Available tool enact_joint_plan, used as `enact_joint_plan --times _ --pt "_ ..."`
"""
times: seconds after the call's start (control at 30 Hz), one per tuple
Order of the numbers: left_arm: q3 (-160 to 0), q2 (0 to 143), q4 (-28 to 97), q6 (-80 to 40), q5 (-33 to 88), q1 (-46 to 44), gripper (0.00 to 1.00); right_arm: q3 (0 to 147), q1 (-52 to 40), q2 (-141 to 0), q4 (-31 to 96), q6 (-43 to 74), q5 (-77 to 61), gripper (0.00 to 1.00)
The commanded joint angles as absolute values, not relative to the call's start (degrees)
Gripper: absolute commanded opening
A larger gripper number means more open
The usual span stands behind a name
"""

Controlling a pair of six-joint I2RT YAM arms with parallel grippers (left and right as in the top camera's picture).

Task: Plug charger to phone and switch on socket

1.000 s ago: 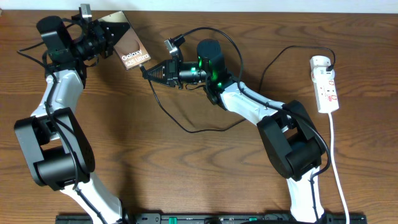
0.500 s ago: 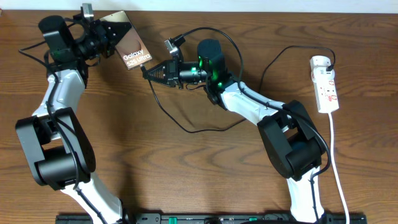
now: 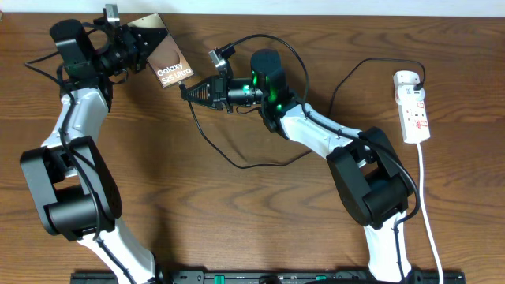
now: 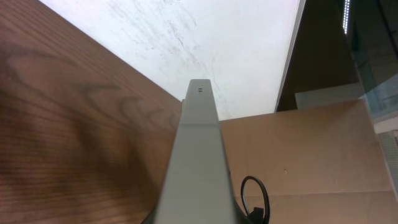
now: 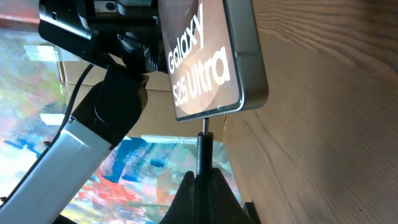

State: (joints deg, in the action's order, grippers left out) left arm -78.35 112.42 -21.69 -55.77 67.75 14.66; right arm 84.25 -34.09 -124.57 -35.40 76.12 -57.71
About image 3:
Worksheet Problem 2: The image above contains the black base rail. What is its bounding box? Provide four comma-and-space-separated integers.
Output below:
69, 269, 466, 284

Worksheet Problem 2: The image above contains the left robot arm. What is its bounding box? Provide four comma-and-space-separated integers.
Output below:
20, 17, 173, 283

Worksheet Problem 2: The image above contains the white USB charger adapter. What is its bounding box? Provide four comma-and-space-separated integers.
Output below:
393, 70, 421, 88

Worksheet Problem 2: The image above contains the black USB charging cable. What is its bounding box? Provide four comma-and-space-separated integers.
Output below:
179, 57, 427, 170

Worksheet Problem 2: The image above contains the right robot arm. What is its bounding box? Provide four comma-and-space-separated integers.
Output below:
180, 49, 419, 283

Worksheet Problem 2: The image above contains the white power strip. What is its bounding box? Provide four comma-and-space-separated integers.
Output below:
395, 84, 431, 144

